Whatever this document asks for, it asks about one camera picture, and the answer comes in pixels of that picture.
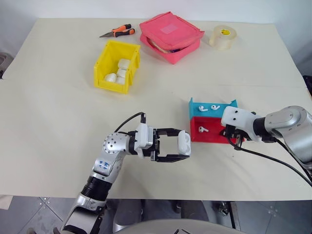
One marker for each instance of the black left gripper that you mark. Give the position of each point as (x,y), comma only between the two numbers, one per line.
(157,151)

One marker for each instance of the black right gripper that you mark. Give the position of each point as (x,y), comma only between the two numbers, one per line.
(232,134)

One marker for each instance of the white earbud case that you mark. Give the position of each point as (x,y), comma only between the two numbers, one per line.
(122,72)
(124,63)
(120,80)
(184,143)
(110,78)

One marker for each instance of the white earbud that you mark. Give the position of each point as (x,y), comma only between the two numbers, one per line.
(201,108)
(201,129)
(214,107)

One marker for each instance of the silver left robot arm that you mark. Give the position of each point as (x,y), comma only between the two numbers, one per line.
(114,143)

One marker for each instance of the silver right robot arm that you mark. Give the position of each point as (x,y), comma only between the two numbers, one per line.
(290,122)

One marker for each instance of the closed white earbud case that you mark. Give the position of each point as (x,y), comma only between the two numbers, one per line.
(122,72)
(120,80)
(124,63)
(110,78)

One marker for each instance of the yellow plastic bin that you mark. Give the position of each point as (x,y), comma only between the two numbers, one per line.
(107,85)

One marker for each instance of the red plastic tray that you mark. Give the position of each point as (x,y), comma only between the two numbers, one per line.
(209,136)

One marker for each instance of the blue plastic tray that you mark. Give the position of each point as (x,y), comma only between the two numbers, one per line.
(195,114)

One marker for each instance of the metal table leg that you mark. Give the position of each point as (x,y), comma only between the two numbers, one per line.
(231,214)

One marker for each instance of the grey robot torso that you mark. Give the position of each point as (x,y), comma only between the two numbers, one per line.
(156,226)

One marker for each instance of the dark equipment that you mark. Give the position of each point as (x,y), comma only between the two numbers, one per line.
(308,85)

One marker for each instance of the translucent tape roll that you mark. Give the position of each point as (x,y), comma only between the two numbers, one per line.
(223,36)

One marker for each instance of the cream paper table cover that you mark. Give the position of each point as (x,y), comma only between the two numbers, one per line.
(61,134)
(61,48)

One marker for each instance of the pink fabric zipper pouch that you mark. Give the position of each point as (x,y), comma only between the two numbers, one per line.
(170,31)

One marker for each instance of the orange and black pliers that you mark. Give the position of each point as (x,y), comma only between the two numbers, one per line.
(123,30)

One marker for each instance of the grey chair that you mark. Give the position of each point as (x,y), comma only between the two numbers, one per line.
(5,63)

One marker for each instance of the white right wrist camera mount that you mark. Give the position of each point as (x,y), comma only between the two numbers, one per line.
(240,118)

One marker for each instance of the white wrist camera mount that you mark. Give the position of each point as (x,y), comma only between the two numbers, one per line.
(142,136)
(240,118)

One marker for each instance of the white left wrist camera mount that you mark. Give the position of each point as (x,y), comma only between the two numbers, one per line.
(142,136)

